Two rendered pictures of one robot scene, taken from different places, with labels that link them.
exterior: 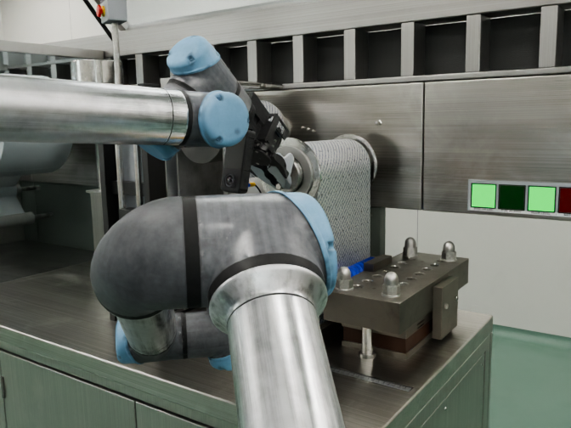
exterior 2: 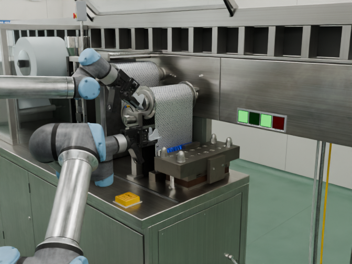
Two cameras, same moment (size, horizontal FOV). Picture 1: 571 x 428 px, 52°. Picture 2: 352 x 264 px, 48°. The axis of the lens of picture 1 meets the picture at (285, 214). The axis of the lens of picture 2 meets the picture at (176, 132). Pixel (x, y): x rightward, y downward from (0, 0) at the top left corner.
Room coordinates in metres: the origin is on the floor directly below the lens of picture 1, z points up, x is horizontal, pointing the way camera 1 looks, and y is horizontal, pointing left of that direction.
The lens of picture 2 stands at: (-0.47, -0.47, 1.55)
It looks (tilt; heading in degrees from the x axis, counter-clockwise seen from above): 14 degrees down; 11
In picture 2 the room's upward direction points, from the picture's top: straight up
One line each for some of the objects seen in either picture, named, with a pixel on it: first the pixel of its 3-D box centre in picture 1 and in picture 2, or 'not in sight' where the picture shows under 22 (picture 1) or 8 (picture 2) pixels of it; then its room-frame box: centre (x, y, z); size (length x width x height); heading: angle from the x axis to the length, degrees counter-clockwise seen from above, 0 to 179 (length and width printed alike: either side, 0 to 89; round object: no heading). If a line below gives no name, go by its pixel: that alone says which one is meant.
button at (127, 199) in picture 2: not in sight; (127, 199); (0.90, -0.01, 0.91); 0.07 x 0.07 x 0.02; 55
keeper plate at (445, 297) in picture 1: (446, 306); (216, 168); (1.17, -0.33, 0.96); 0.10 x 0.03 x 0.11; 145
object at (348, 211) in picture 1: (345, 231); (174, 129); (1.25, -0.13, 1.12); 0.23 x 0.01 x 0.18; 145
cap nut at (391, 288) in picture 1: (391, 283); (180, 156); (1.06, -0.20, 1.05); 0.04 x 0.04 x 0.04
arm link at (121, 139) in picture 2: not in sight; (118, 143); (0.99, 0.05, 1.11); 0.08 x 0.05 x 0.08; 55
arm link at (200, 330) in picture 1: (220, 333); (99, 171); (0.92, 0.11, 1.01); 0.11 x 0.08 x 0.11; 101
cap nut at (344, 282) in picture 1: (344, 278); (163, 151); (1.10, -0.11, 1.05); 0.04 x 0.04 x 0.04
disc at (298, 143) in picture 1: (289, 174); (144, 102); (1.18, -0.01, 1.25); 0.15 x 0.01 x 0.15; 55
